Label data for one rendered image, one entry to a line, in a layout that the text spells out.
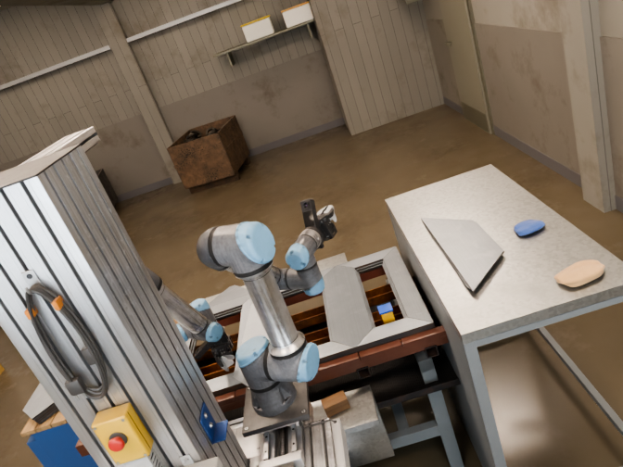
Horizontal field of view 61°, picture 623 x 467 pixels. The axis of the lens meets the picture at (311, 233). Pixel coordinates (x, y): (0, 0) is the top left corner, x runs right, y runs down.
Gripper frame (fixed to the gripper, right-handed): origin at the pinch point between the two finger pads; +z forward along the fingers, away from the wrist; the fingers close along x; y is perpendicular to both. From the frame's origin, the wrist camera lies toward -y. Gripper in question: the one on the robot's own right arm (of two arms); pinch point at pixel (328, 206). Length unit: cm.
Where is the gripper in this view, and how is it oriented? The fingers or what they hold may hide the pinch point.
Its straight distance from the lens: 196.6
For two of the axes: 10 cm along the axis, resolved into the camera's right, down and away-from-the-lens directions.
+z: 3.6, -4.9, 7.9
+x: 8.2, -2.2, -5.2
